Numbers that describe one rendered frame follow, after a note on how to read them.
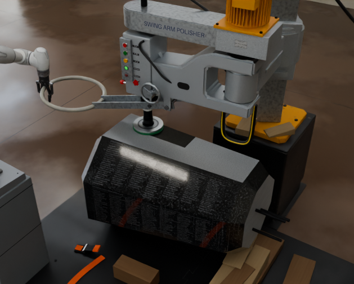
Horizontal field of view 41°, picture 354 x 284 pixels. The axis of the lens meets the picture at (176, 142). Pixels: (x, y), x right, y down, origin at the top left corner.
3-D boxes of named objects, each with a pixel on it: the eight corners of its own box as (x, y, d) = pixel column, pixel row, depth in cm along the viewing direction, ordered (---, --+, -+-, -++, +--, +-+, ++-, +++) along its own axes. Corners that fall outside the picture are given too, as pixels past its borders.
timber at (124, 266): (113, 277, 327) (112, 265, 321) (123, 265, 336) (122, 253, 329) (150, 294, 316) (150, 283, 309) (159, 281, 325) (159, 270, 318)
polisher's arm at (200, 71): (258, 119, 299) (267, 47, 270) (245, 137, 282) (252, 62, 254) (157, 92, 327) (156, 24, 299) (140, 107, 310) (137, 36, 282)
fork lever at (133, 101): (185, 98, 317) (183, 92, 315) (171, 111, 303) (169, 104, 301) (106, 99, 353) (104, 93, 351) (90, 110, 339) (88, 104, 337)
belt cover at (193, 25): (279, 50, 270) (283, 22, 261) (265, 67, 252) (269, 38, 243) (138, 21, 307) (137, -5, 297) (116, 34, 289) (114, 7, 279)
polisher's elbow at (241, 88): (231, 86, 295) (233, 57, 284) (260, 93, 288) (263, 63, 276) (219, 99, 281) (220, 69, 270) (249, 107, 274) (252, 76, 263)
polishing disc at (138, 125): (157, 114, 344) (157, 113, 343) (167, 129, 328) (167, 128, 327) (129, 120, 338) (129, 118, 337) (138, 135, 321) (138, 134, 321)
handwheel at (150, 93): (167, 100, 304) (167, 80, 295) (159, 107, 297) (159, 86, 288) (147, 95, 310) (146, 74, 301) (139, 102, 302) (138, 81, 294)
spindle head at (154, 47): (188, 94, 316) (189, 31, 290) (173, 109, 300) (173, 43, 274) (143, 83, 330) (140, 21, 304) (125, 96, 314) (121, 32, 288)
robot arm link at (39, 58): (52, 65, 349) (36, 62, 351) (50, 47, 339) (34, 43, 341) (45, 72, 340) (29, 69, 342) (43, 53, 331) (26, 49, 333)
